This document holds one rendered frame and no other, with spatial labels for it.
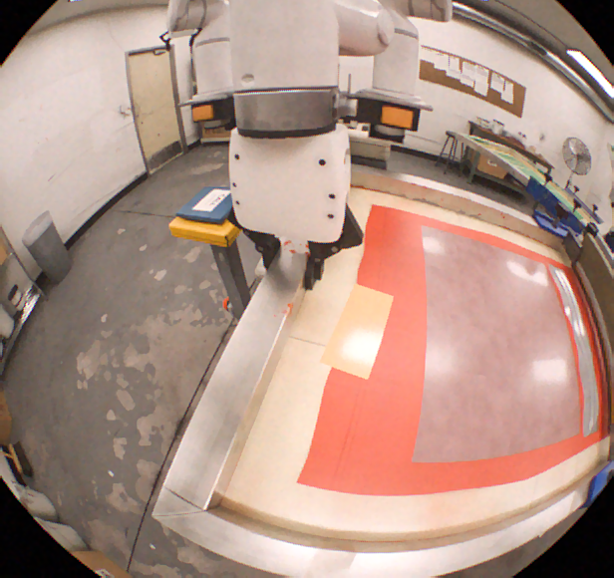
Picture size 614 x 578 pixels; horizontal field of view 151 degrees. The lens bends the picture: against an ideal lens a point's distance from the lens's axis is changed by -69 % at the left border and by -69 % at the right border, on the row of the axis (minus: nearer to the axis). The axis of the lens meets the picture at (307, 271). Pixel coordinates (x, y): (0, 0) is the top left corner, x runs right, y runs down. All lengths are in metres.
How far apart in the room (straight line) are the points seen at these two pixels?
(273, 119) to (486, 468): 0.34
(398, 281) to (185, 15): 0.70
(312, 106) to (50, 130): 3.23
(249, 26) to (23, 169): 3.10
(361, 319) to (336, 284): 0.05
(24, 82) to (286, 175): 3.36
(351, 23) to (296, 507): 0.36
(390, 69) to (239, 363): 0.54
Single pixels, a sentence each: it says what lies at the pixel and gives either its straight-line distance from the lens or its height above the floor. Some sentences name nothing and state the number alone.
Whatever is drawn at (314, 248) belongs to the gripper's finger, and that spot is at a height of 1.02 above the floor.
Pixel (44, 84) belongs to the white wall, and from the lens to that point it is 3.43.
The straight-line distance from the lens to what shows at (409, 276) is 0.32.
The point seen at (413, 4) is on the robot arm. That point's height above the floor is 1.38.
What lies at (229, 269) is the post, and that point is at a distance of 0.51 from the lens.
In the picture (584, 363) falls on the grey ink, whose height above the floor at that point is 0.96.
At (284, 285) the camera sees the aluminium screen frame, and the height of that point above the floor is 0.99.
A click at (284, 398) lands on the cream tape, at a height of 0.96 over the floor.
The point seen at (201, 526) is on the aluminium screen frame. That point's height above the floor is 0.99.
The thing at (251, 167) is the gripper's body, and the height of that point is 1.10.
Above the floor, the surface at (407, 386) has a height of 0.96.
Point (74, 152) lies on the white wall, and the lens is 3.38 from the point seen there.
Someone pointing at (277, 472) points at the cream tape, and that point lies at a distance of 0.22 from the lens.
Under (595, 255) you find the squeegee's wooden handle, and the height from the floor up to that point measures 1.04.
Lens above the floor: 1.17
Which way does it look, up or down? 46 degrees down
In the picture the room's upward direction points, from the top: straight up
